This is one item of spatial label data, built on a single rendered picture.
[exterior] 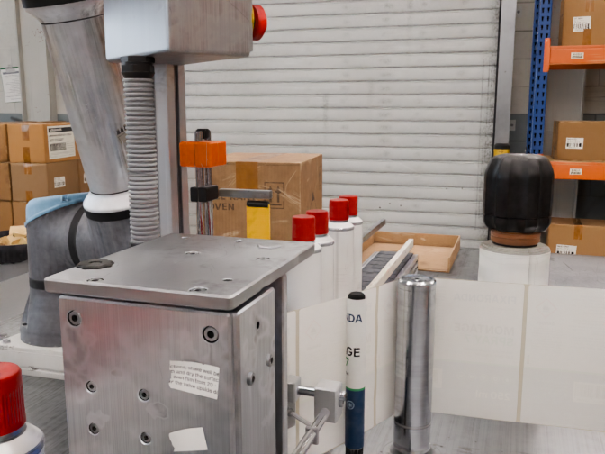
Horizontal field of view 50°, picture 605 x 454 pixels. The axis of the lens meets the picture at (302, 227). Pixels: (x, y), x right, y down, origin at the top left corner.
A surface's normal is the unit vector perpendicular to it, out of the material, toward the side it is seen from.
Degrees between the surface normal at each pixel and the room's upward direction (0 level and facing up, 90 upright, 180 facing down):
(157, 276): 0
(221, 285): 0
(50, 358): 90
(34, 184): 90
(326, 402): 90
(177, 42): 90
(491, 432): 0
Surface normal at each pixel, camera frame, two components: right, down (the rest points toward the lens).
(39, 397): 0.00, -0.98
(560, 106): -0.27, 0.17
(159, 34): -0.80, 0.11
